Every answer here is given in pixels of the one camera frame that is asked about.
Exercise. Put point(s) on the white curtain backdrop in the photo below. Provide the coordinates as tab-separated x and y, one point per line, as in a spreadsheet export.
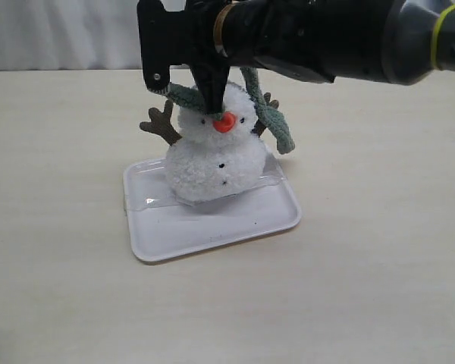
73	35

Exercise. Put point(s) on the white plastic tray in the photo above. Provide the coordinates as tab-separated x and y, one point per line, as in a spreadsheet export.
166	233

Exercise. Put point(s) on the white plush snowman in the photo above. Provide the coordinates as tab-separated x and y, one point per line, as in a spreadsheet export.
211	158

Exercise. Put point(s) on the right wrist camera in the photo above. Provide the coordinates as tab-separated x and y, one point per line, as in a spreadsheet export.
164	42

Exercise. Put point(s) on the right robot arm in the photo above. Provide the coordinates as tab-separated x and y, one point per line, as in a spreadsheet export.
398	42

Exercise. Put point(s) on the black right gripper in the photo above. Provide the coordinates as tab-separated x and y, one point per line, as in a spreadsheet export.
271	35

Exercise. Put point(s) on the green knitted scarf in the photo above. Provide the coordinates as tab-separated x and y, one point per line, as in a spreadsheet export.
268	115

